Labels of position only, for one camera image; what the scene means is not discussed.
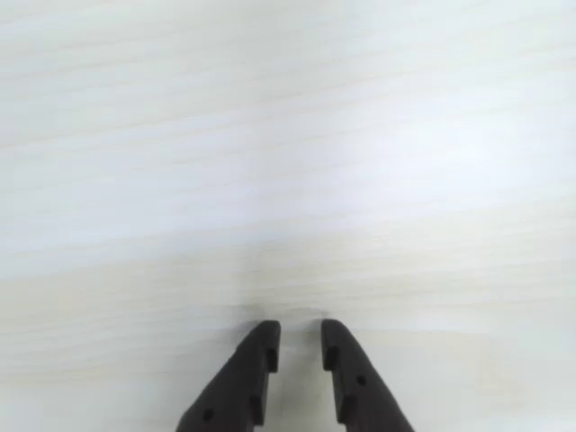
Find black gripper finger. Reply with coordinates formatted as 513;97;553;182
175;319;283;432
320;319;416;432

